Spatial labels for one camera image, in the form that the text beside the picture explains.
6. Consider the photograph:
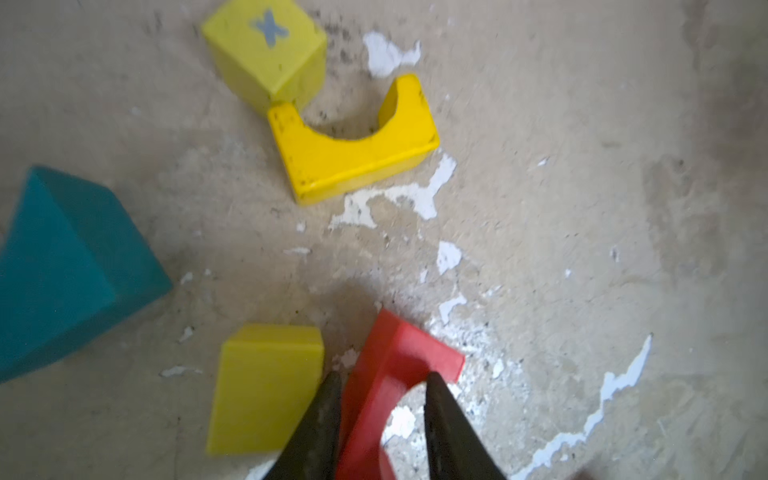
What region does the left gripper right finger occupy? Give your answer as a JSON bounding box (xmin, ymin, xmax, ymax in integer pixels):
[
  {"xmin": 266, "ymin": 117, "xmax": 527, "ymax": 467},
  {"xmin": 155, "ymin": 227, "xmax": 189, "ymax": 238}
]
[{"xmin": 424, "ymin": 372, "xmax": 505, "ymax": 480}]

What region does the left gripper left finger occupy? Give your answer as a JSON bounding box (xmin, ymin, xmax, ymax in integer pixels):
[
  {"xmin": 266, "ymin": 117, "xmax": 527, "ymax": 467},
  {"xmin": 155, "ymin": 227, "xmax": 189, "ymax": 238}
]
[{"xmin": 264, "ymin": 371, "xmax": 342, "ymax": 480}]

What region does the red arch block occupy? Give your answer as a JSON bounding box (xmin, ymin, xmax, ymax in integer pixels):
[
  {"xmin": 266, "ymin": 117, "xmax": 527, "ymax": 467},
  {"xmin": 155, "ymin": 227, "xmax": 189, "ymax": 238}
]
[{"xmin": 335, "ymin": 309, "xmax": 465, "ymax": 479}]

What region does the yellow arch block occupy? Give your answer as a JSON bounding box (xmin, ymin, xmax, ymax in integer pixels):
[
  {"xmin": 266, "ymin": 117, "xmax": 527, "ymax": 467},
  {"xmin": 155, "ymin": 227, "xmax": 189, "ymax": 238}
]
[{"xmin": 267, "ymin": 74, "xmax": 440, "ymax": 206}]

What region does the small yellow cube block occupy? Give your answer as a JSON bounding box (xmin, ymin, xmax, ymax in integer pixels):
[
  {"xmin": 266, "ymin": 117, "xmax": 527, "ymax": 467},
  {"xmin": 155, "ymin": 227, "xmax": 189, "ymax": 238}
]
[{"xmin": 206, "ymin": 323, "xmax": 325, "ymax": 456}]

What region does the teal triangle block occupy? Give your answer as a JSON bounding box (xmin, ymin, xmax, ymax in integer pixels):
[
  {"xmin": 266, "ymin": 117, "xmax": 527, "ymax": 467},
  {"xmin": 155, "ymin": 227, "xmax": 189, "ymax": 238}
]
[{"xmin": 1, "ymin": 166, "xmax": 173, "ymax": 381}]

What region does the olive small cube block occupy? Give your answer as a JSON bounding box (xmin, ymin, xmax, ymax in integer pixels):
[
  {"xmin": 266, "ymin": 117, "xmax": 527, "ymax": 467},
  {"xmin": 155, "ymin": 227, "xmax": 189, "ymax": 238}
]
[{"xmin": 202, "ymin": 0, "xmax": 328, "ymax": 115}]

